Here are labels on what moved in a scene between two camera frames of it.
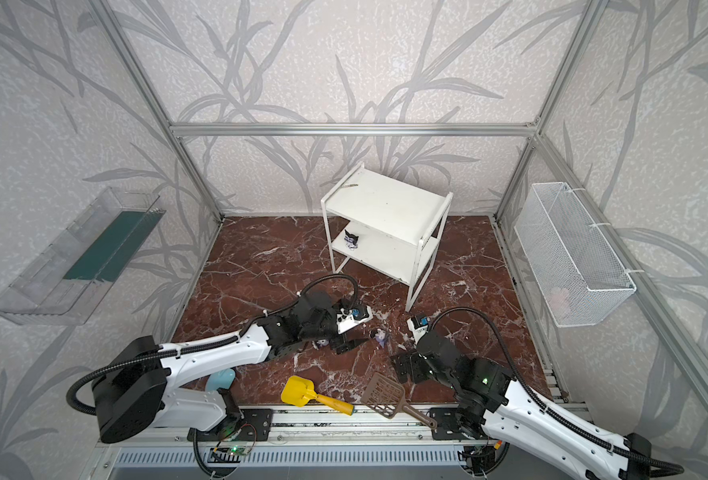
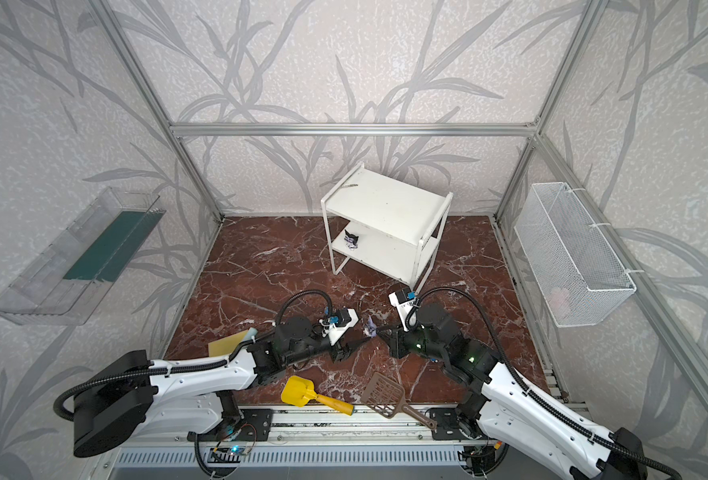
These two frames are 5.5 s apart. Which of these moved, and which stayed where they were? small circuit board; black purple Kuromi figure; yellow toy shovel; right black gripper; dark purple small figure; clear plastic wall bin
Moved: right black gripper; dark purple small figure
Stayed: black purple Kuromi figure; clear plastic wall bin; small circuit board; yellow toy shovel
